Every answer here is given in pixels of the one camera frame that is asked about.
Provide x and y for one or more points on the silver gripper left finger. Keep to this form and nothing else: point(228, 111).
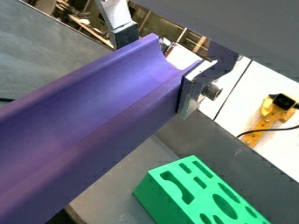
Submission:
point(121, 27)

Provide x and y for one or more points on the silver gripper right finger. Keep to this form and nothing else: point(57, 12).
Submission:
point(198, 81)

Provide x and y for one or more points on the purple arch block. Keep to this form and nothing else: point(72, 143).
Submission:
point(71, 129)

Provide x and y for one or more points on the green foam shape board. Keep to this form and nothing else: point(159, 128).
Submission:
point(184, 193)

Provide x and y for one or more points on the yellow bracket with black plug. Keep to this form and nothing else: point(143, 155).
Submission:
point(278, 108)

